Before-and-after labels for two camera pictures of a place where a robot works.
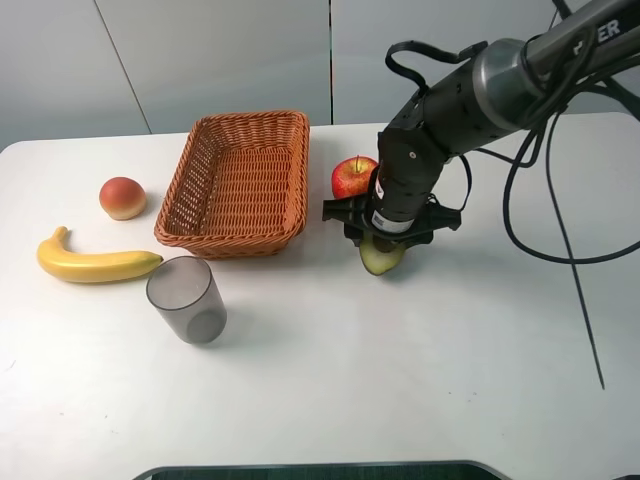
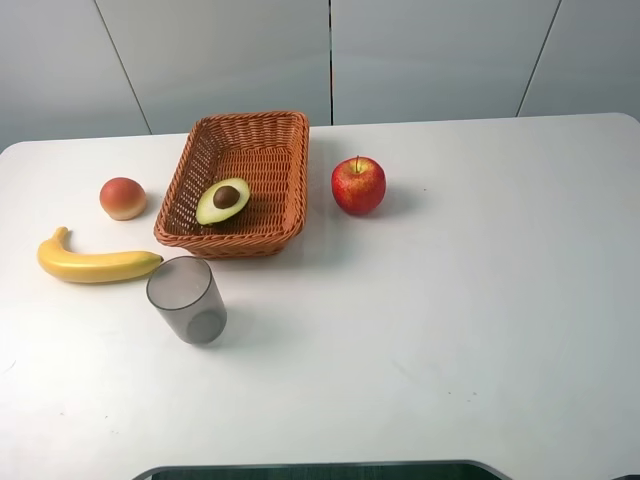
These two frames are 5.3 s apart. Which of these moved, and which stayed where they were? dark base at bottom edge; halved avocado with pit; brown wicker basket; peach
Moved: halved avocado with pit
Stayed: peach; dark base at bottom edge; brown wicker basket
